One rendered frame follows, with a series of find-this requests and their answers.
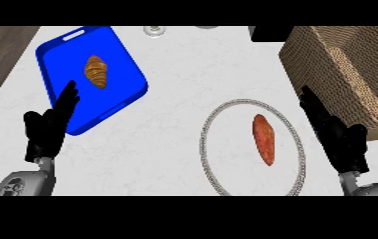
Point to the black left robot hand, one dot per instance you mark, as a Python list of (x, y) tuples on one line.
[(45, 133)]

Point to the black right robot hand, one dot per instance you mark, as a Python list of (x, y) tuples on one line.
[(339, 136)]

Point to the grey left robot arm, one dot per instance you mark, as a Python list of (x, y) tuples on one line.
[(29, 179)]

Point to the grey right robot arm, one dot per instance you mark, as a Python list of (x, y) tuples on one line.
[(355, 184)]

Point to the orange sweet potato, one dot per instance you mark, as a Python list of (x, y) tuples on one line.
[(264, 139)]

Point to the white round placemat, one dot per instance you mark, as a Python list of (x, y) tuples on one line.
[(252, 148)]

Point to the tan wicker basket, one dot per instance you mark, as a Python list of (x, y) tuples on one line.
[(339, 73)]

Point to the blue cutting board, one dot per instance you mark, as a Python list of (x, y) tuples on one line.
[(90, 79)]

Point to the brown croissant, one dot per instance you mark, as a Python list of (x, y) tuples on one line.
[(96, 71)]

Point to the black appliance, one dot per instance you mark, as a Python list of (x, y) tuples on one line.
[(270, 33)]

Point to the white round dish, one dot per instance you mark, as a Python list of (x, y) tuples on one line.
[(153, 30)]

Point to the grey round object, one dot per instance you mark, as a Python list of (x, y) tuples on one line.
[(206, 27)]

